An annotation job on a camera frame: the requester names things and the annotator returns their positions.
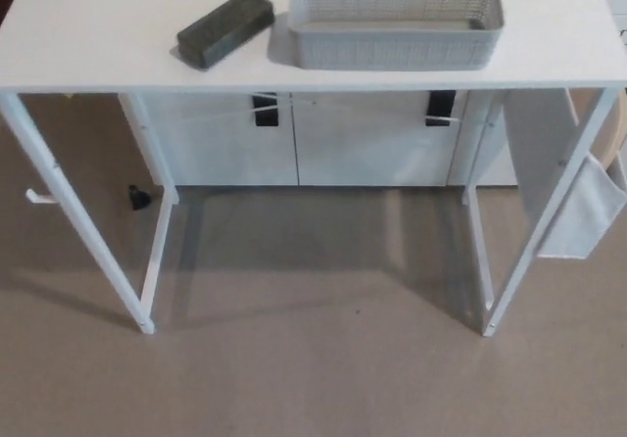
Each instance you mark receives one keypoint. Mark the white metal frame desk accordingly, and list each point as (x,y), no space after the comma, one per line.
(98,40)

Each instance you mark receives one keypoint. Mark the white cabinet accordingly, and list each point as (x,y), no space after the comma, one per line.
(367,153)

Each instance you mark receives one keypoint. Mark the grey perforated plastic basket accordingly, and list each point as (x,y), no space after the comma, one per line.
(392,50)

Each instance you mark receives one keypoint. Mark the white fabric side pouch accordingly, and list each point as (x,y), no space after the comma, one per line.
(578,211)

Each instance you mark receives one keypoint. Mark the dark felt board eraser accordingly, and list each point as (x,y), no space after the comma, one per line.
(220,35)

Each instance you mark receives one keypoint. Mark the white desk side hook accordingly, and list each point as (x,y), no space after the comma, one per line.
(39,198)

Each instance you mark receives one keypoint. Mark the round wooden stool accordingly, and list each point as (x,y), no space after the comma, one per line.
(618,133)

